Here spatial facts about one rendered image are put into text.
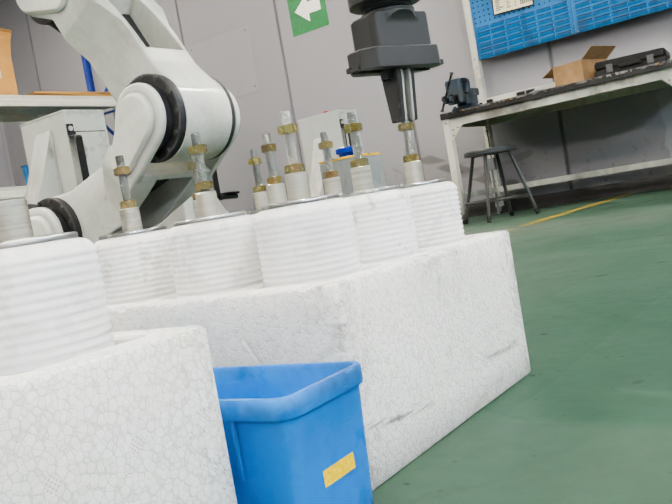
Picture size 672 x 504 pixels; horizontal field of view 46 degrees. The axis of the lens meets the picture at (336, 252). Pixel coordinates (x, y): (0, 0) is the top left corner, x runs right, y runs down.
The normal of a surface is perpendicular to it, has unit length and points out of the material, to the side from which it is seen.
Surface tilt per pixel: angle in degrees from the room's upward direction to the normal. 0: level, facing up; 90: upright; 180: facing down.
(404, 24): 90
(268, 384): 88
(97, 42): 113
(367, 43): 90
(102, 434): 90
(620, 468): 0
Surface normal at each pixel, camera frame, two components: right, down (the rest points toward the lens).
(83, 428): 0.82, -0.11
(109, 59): -0.58, 0.14
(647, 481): -0.17, -0.98
